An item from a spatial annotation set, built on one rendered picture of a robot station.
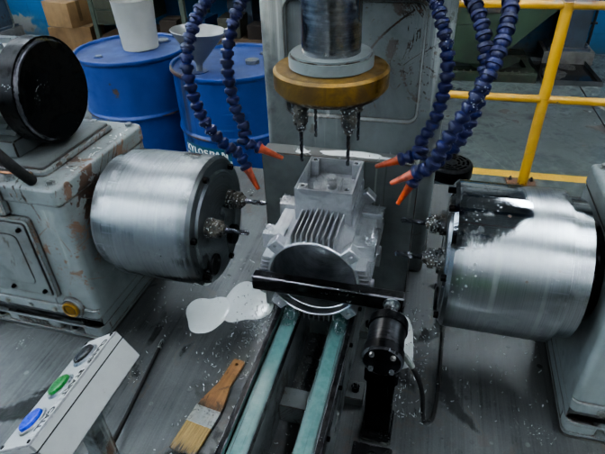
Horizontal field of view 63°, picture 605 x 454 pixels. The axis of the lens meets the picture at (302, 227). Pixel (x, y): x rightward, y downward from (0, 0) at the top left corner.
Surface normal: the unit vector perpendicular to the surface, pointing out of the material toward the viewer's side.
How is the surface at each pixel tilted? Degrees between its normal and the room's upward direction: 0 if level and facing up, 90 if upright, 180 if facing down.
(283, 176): 90
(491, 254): 50
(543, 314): 88
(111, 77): 95
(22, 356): 0
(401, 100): 90
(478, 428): 0
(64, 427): 57
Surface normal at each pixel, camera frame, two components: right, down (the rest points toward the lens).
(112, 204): -0.22, -0.09
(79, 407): 0.79, -0.34
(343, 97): 0.16, 0.56
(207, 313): -0.03, -0.82
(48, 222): -0.26, 0.55
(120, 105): -0.13, 0.42
